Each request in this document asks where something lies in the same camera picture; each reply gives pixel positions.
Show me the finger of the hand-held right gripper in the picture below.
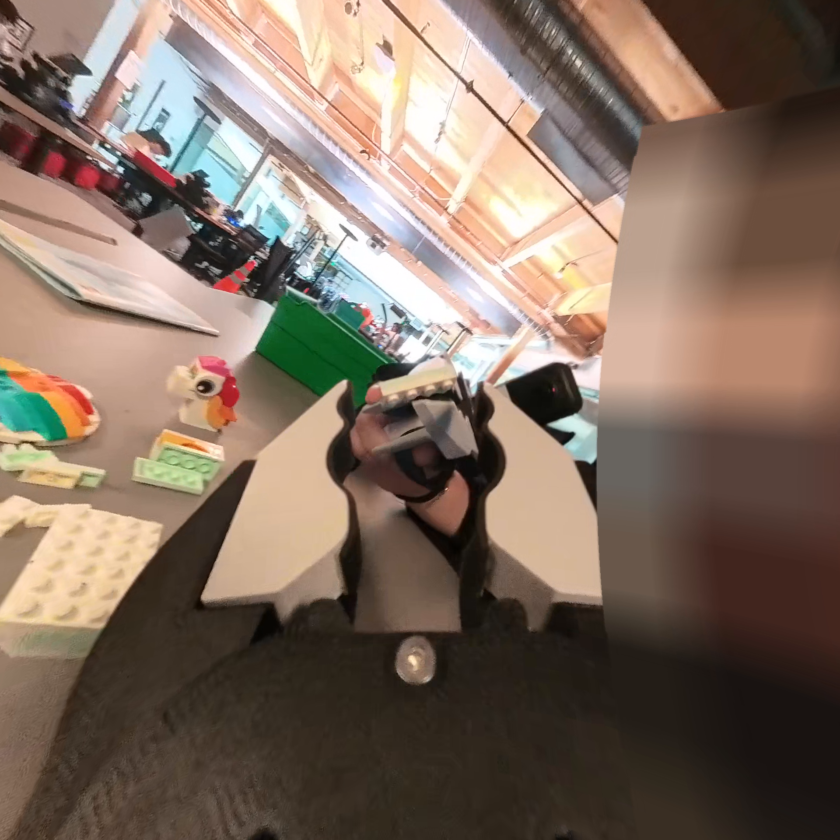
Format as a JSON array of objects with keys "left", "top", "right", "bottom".
[
  {"left": 373, "top": 420, "right": 434, "bottom": 458},
  {"left": 410, "top": 395, "right": 481, "bottom": 460}
]

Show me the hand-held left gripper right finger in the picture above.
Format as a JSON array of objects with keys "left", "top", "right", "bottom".
[{"left": 459, "top": 382, "right": 601, "bottom": 631}]

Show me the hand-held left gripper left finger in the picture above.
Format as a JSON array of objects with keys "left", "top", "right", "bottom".
[{"left": 199, "top": 379, "right": 361, "bottom": 609}]

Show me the mint green lego plate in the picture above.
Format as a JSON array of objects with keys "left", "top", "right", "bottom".
[{"left": 131, "top": 451, "right": 221, "bottom": 490}]

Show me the orange and white lego brick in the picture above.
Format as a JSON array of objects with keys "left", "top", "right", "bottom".
[{"left": 151, "top": 430, "right": 225, "bottom": 463}]

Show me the white lego animal figure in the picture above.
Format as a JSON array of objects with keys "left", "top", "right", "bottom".
[{"left": 166, "top": 354, "right": 240, "bottom": 434}]

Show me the large white lego plate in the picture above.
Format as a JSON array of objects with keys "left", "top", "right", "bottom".
[{"left": 0, "top": 505, "right": 164, "bottom": 659}]

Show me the pale mint lego plate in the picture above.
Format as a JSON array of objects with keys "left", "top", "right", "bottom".
[{"left": 16, "top": 459, "right": 107, "bottom": 491}]

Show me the rainbow lego build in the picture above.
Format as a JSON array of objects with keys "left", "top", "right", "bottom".
[{"left": 0, "top": 357, "right": 102, "bottom": 448}]

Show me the lego instruction booklet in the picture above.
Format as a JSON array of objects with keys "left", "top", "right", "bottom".
[{"left": 0, "top": 217, "right": 221, "bottom": 337}]

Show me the person's right hand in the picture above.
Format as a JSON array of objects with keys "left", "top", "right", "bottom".
[{"left": 351, "top": 386, "right": 470, "bottom": 536}]

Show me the green plastic bin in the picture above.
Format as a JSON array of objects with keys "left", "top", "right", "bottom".
[{"left": 255, "top": 289, "right": 398, "bottom": 403}]

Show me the orange traffic cone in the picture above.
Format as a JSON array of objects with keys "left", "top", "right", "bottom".
[{"left": 212, "top": 259, "right": 258, "bottom": 294}]

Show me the grey ribbed ceiling duct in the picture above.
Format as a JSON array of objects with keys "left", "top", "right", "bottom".
[{"left": 518, "top": 0, "right": 651, "bottom": 198}]

